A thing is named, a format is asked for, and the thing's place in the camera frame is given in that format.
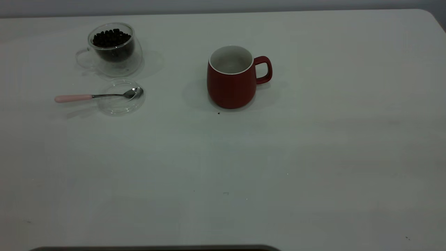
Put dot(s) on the clear glass lid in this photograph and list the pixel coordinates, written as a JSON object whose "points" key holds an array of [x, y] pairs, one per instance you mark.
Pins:
{"points": [[120, 104]]}

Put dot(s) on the red ceramic cup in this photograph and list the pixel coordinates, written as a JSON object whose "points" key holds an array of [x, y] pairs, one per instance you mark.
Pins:
{"points": [[230, 87]]}

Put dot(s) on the glass cup with coffee beans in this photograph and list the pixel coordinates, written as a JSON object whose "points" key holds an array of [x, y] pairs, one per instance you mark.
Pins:
{"points": [[113, 48]]}

